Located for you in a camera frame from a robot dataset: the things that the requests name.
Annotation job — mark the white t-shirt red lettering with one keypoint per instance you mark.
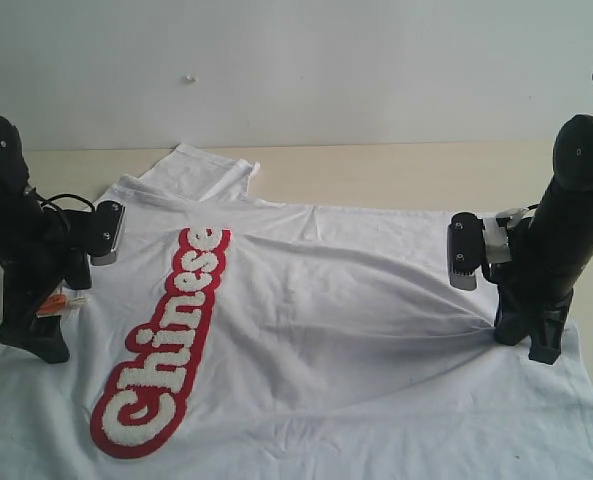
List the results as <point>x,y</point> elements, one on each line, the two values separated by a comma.
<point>235,338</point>

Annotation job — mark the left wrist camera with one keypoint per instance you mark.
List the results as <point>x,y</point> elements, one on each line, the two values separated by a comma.
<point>102,232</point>

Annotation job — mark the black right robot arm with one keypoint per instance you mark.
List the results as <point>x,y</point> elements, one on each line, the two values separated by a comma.
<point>568,197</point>

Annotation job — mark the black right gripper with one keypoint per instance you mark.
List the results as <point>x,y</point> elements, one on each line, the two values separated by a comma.
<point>535,265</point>

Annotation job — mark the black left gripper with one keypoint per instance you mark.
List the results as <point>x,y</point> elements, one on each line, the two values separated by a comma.
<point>40,249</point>

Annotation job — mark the orange neck tag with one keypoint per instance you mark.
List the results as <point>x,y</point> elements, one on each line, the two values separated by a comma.
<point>59,303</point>

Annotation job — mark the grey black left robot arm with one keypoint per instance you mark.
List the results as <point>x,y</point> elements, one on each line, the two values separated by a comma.
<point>14,174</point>

